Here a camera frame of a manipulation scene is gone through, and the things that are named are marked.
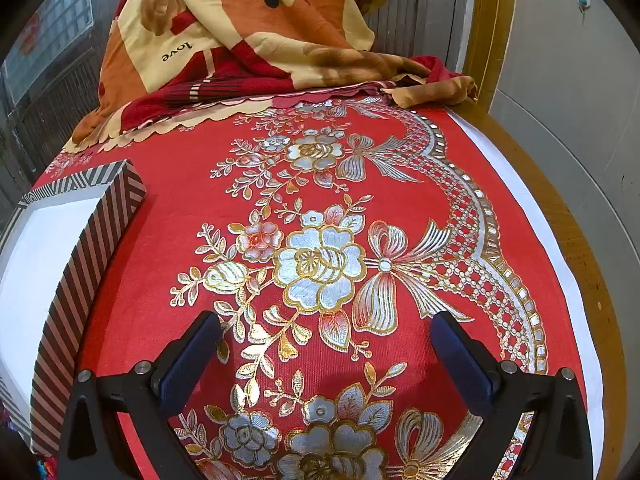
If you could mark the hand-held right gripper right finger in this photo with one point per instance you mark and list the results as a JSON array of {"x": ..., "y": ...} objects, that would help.
[{"x": 460, "y": 360}]

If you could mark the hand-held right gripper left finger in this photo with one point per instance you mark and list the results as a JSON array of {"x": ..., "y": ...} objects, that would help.
[{"x": 192, "y": 355}]

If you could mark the striped jewelry box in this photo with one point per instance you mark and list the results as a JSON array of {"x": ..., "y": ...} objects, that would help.
[{"x": 75, "y": 280}]

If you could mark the red floral tablecloth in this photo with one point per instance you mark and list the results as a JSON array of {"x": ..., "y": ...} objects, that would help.
[{"x": 400, "y": 200}]

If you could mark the white under cloth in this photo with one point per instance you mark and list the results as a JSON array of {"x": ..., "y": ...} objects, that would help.
[{"x": 530, "y": 200}]

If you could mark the orange red printed blanket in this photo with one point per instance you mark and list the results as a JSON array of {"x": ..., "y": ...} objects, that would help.
[{"x": 225, "y": 20}]

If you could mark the glass block window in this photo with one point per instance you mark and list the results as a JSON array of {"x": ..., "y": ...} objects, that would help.
[{"x": 60, "y": 10}]

